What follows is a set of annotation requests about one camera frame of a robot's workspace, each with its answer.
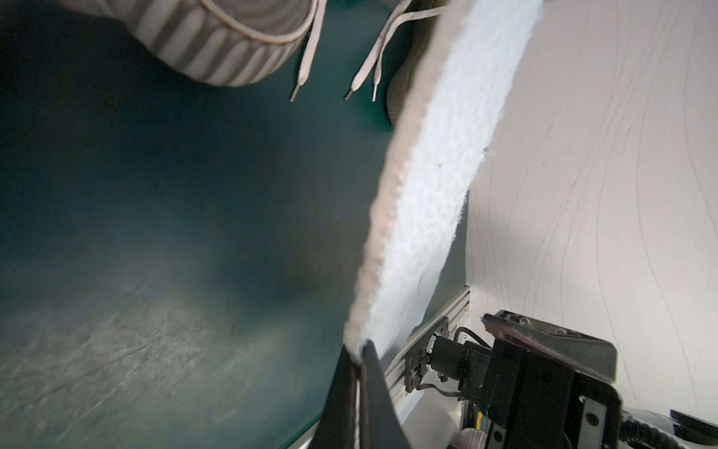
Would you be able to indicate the light blue insole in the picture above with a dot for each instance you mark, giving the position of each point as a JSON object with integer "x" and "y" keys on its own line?
{"x": 451, "y": 111}

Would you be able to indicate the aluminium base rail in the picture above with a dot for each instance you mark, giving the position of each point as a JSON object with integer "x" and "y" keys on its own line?
{"x": 411, "y": 367}

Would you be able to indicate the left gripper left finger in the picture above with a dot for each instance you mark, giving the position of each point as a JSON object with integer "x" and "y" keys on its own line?
{"x": 336, "y": 427}

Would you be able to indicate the ribbed ceramic cup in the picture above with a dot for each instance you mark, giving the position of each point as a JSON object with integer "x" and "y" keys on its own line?
{"x": 220, "y": 43}

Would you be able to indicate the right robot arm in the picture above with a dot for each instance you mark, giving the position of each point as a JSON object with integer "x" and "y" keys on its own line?
{"x": 539, "y": 385}

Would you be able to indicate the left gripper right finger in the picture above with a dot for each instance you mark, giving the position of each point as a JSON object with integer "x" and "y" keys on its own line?
{"x": 379, "y": 427}

